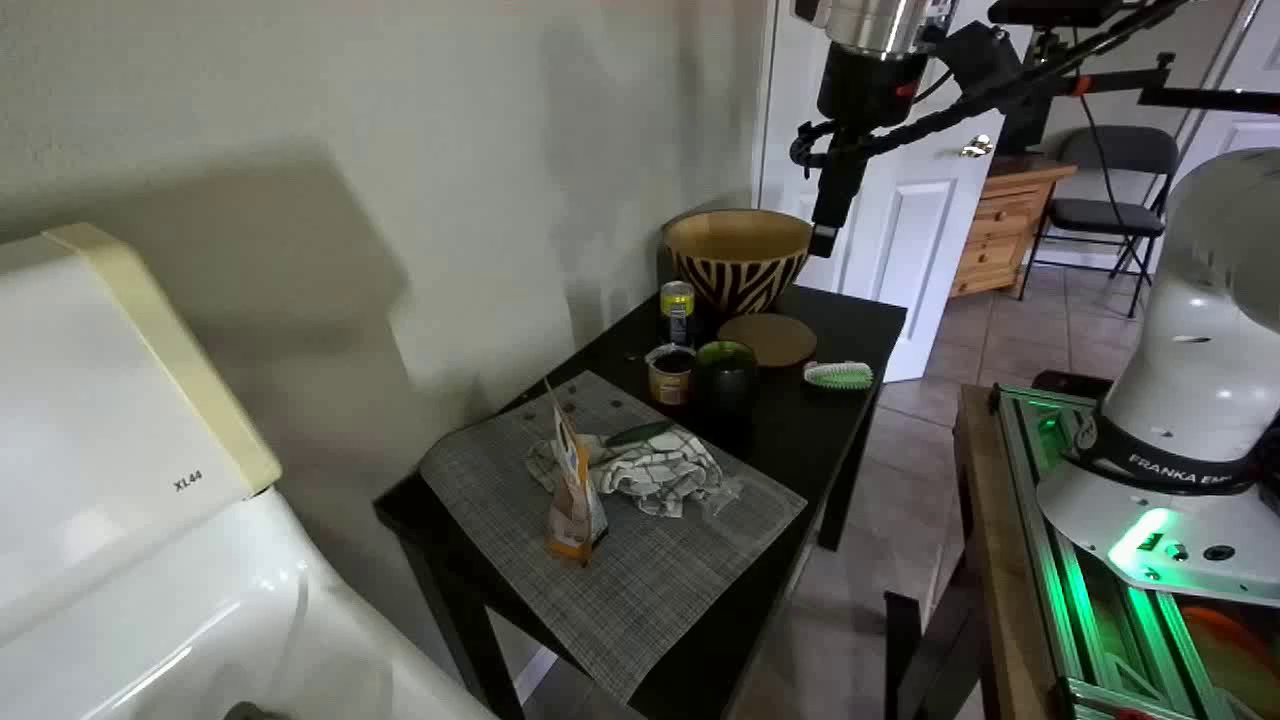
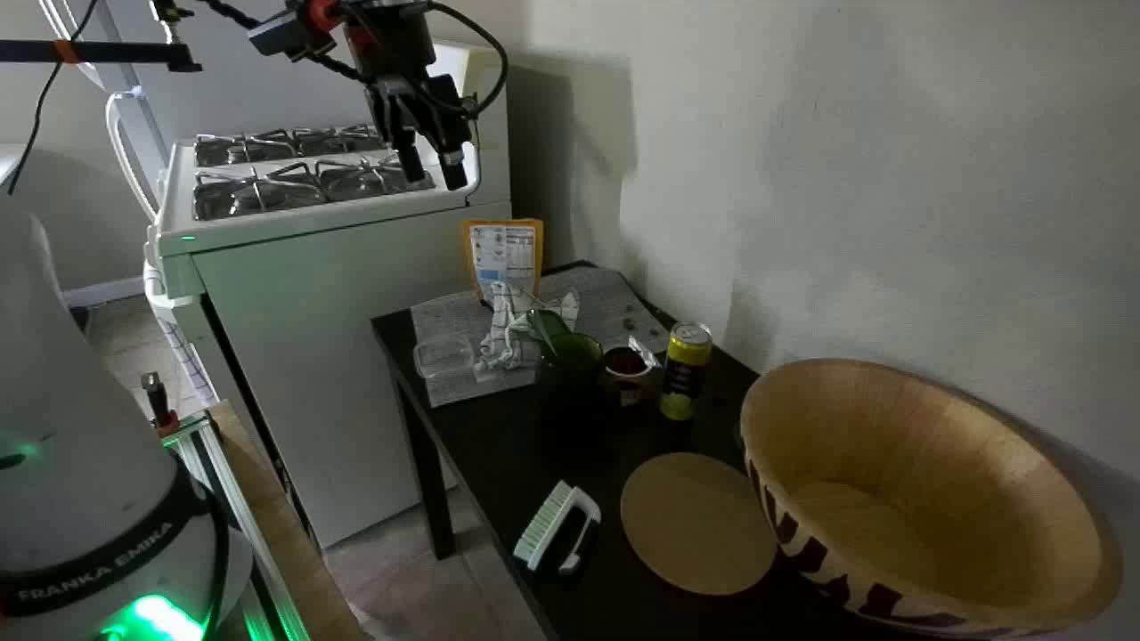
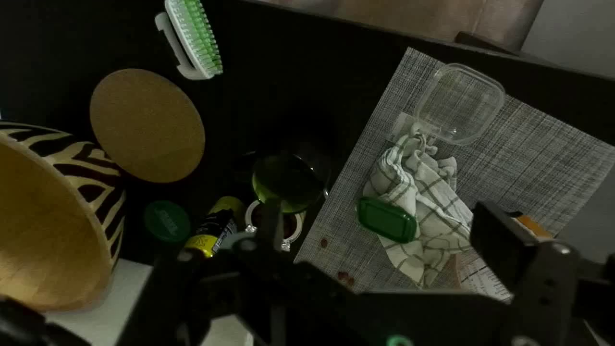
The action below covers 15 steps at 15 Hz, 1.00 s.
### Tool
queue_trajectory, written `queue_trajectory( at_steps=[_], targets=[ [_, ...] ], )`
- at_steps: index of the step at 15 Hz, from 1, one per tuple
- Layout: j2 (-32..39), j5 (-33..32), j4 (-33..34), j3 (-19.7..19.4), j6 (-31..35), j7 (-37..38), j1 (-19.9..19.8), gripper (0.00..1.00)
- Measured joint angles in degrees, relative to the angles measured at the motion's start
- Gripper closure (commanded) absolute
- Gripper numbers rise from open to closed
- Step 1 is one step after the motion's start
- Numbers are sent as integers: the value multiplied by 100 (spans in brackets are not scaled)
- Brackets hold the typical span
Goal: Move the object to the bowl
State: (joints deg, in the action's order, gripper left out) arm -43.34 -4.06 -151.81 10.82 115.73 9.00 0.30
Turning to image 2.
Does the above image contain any black camera stand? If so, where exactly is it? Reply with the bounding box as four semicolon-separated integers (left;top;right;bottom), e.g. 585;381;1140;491
0;34;204;76

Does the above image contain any wooden zebra pattern bowl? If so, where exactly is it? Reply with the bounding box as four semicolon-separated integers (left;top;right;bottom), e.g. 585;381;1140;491
736;355;1124;641

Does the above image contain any yellow green small bottle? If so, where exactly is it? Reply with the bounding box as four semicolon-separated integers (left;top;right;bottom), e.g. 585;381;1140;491
654;319;716;425

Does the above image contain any grey woven placemat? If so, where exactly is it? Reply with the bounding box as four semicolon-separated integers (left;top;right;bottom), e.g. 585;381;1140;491
406;263;677;412

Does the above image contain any crumpled printed wrapper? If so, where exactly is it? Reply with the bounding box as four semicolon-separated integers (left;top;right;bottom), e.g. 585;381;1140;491
477;289;537;374

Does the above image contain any black side table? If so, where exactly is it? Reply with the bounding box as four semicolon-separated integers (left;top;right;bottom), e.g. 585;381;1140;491
372;260;919;641

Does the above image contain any red black knob handle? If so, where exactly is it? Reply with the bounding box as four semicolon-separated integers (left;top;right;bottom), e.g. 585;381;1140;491
139;370;183;434

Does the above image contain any green leaf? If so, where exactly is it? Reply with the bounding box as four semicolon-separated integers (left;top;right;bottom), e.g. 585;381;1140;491
520;307;601;370

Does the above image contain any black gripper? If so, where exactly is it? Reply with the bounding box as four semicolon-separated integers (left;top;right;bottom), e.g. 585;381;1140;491
351;12;477;194

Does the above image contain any clear plastic container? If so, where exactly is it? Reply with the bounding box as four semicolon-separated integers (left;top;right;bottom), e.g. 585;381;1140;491
410;333;482;410

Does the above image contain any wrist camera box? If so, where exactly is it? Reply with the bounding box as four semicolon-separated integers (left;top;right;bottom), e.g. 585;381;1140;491
246;6;342;63

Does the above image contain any round wooden coaster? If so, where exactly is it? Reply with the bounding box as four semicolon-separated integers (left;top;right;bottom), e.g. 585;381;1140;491
615;450;781;598

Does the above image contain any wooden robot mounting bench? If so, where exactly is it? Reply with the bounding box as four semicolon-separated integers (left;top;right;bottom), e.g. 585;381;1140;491
208;401;366;641

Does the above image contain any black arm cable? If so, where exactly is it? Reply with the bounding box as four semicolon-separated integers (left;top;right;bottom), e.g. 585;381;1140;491
424;0;514;123

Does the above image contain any green sponge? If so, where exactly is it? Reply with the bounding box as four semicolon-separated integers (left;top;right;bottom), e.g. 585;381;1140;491
511;476;606;579

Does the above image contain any white gas stove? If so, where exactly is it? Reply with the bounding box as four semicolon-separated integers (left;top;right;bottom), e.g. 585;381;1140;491
144;44;518;553

